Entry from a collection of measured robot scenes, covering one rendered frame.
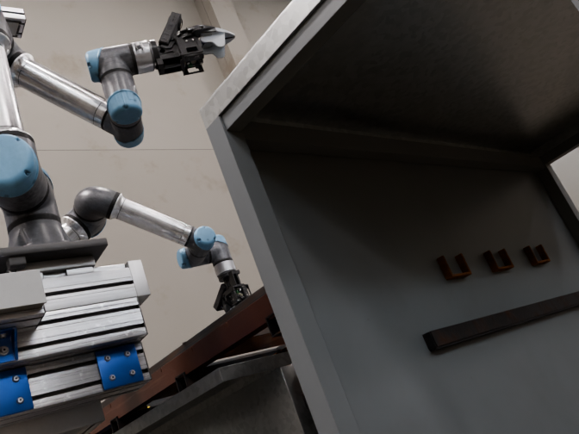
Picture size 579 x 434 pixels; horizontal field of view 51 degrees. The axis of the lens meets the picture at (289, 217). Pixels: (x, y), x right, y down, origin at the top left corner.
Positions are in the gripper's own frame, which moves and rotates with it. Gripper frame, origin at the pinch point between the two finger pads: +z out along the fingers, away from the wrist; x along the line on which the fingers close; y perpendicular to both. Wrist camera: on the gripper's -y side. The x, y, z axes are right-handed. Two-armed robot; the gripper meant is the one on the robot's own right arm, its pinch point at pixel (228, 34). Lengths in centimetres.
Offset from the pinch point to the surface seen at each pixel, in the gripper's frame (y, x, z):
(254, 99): 51, 37, -12
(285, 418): 89, -27, -14
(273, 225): 69, 27, -14
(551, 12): 43, 33, 52
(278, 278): 78, 27, -17
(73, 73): -301, -313, -48
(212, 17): -386, -357, 106
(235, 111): 50, 33, -15
